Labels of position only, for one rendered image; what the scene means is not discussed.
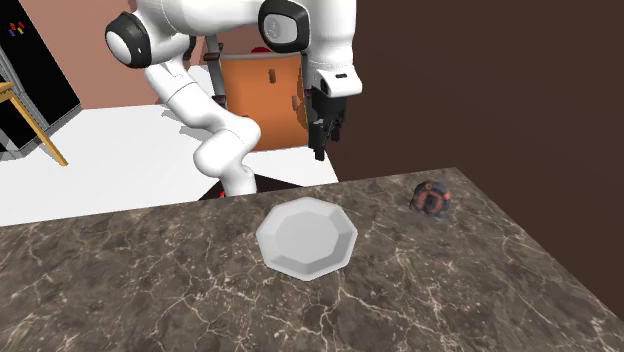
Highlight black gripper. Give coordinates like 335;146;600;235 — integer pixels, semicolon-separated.
303;85;349;163

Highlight orange cabinet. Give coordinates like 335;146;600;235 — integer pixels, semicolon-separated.
214;46;313;153

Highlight dark robot stand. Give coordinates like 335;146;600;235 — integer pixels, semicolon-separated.
196;173;304;202

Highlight white octagonal plate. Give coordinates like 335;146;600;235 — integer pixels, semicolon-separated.
255;195;359;283

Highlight dark patterned round object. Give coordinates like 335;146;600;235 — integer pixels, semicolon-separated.
407;179;453;221

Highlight black refrigerator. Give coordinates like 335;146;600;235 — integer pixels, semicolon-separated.
0;0;83;158

